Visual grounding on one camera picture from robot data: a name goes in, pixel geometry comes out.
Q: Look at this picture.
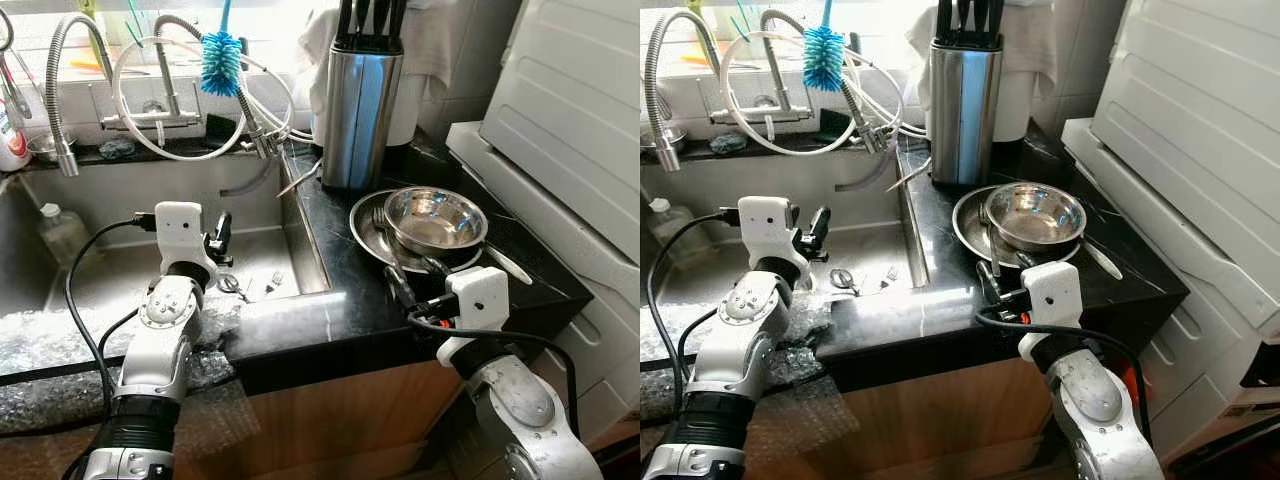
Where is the large shallow steel plate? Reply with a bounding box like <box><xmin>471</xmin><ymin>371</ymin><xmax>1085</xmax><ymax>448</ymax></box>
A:
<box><xmin>952</xmin><ymin>185</ymin><xmax>1089</xmax><ymax>269</ymax></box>
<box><xmin>350</xmin><ymin>188</ymin><xmax>491</xmax><ymax>273</ymax></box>

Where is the stainless steel sink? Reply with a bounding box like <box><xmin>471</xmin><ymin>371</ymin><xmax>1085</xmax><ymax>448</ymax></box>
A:
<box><xmin>0</xmin><ymin>160</ymin><xmax>331</xmax><ymax>321</ymax></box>
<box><xmin>640</xmin><ymin>158</ymin><xmax>926</xmax><ymax>316</ymax></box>

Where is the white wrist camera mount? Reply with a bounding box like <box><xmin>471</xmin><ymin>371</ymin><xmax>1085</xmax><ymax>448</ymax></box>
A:
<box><xmin>437</xmin><ymin>266</ymin><xmax>511</xmax><ymax>366</ymax></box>
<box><xmin>1018</xmin><ymin>262</ymin><xmax>1086</xmax><ymax>361</ymax></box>
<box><xmin>155</xmin><ymin>202</ymin><xmax>219</xmax><ymax>276</ymax></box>
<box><xmin>738</xmin><ymin>196</ymin><xmax>806</xmax><ymax>271</ymax></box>

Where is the thin wooden stick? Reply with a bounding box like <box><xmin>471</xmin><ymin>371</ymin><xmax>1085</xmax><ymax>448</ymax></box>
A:
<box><xmin>277</xmin><ymin>160</ymin><xmax>323</xmax><ymax>198</ymax></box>
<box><xmin>885</xmin><ymin>157</ymin><xmax>931</xmax><ymax>193</ymax></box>

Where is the blue bottle brush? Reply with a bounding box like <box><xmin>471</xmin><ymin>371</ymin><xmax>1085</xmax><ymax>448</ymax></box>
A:
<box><xmin>200</xmin><ymin>0</ymin><xmax>244</xmax><ymax>98</ymax></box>
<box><xmin>803</xmin><ymin>0</ymin><xmax>849</xmax><ymax>93</ymax></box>

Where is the clear bubble wrap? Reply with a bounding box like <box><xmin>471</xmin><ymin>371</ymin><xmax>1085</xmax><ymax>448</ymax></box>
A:
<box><xmin>0</xmin><ymin>300</ymin><xmax>251</xmax><ymax>461</ymax></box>
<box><xmin>640</xmin><ymin>290</ymin><xmax>861</xmax><ymax>471</ymax></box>

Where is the white looped hose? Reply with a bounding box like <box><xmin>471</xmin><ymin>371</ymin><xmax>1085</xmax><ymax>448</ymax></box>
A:
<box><xmin>112</xmin><ymin>38</ymin><xmax>296</xmax><ymax>161</ymax></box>
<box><xmin>720</xmin><ymin>30</ymin><xmax>906</xmax><ymax>156</ymax></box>

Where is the stainless steel bowl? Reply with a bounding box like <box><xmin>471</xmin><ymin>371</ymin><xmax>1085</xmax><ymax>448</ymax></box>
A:
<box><xmin>985</xmin><ymin>182</ymin><xmax>1088</xmax><ymax>251</ymax></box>
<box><xmin>383</xmin><ymin>186</ymin><xmax>489</xmax><ymax>254</ymax></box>

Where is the spring coil steel faucet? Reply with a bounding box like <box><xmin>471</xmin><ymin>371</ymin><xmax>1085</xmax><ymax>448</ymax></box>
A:
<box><xmin>645</xmin><ymin>8</ymin><xmax>721</xmax><ymax>173</ymax></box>
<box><xmin>45</xmin><ymin>12</ymin><xmax>116</xmax><ymax>178</ymax></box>

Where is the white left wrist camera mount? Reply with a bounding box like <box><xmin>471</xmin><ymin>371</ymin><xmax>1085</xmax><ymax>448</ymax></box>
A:
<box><xmin>738</xmin><ymin>196</ymin><xmax>806</xmax><ymax>271</ymax></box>
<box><xmin>155</xmin><ymin>202</ymin><xmax>219</xmax><ymax>276</ymax></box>

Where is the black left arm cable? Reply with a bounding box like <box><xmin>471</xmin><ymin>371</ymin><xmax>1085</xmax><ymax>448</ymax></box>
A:
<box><xmin>647</xmin><ymin>210</ymin><xmax>746</xmax><ymax>401</ymax></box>
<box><xmin>65</xmin><ymin>213</ymin><xmax>161</xmax><ymax>480</ymax></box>

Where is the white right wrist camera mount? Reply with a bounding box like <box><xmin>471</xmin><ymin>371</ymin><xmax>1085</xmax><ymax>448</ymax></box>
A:
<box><xmin>437</xmin><ymin>266</ymin><xmax>511</xmax><ymax>366</ymax></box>
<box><xmin>1018</xmin><ymin>262</ymin><xmax>1086</xmax><ymax>361</ymax></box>

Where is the long steel fork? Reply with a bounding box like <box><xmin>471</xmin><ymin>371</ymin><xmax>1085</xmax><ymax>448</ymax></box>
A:
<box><xmin>370</xmin><ymin>204</ymin><xmax>401</xmax><ymax>267</ymax></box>
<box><xmin>975</xmin><ymin>203</ymin><xmax>1003</xmax><ymax>263</ymax></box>

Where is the clear flexible hose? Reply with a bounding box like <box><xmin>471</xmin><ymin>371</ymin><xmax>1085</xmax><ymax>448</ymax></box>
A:
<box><xmin>220</xmin><ymin>155</ymin><xmax>281</xmax><ymax>198</ymax></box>
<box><xmin>835</xmin><ymin>150</ymin><xmax>896</xmax><ymax>193</ymax></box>

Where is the clear plastic bottle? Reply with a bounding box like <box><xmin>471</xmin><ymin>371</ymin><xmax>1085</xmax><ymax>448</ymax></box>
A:
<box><xmin>648</xmin><ymin>198</ymin><xmax>701</xmax><ymax>263</ymax></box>
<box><xmin>38</xmin><ymin>203</ymin><xmax>91</xmax><ymax>269</ymax></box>

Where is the steel faucet with base bar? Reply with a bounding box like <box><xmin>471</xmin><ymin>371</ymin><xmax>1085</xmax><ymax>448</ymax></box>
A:
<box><xmin>100</xmin><ymin>15</ymin><xmax>286</xmax><ymax>161</ymax></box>
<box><xmin>708</xmin><ymin>10</ymin><xmax>891</xmax><ymax>156</ymax></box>

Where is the stainless steel knife block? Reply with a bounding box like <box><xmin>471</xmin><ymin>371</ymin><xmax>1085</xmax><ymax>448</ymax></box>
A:
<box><xmin>928</xmin><ymin>42</ymin><xmax>1004</xmax><ymax>188</ymax></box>
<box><xmin>320</xmin><ymin>45</ymin><xmax>404</xmax><ymax>191</ymax></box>

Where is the white round container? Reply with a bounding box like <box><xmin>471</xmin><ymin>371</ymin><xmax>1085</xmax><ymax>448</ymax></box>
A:
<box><xmin>385</xmin><ymin>72</ymin><xmax>428</xmax><ymax>149</ymax></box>
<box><xmin>997</xmin><ymin>68</ymin><xmax>1033</xmax><ymax>144</ymax></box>

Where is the white appliance lid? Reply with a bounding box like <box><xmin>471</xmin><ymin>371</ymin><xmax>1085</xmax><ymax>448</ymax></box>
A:
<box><xmin>1088</xmin><ymin>0</ymin><xmax>1280</xmax><ymax>269</ymax></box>
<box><xmin>478</xmin><ymin>0</ymin><xmax>641</xmax><ymax>266</ymax></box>

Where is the long-handled steel spoon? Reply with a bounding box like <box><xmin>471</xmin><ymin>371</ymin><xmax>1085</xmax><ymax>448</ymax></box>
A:
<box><xmin>1080</xmin><ymin>238</ymin><xmax>1127</xmax><ymax>282</ymax></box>
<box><xmin>484</xmin><ymin>244</ymin><xmax>535</xmax><ymax>287</ymax></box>

